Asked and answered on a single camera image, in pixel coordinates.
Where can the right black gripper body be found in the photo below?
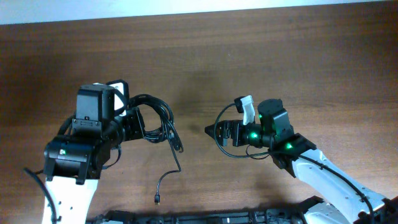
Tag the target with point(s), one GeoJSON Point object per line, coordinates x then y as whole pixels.
{"type": "Point", "coordinates": [250, 133]}

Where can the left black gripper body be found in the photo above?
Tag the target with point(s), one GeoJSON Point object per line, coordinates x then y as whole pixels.
{"type": "Point", "coordinates": [132, 125]}

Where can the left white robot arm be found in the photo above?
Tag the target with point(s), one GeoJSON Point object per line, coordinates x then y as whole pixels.
{"type": "Point", "coordinates": [76, 156]}

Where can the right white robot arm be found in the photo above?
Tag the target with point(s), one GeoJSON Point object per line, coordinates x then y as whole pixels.
{"type": "Point", "coordinates": [267, 125]}

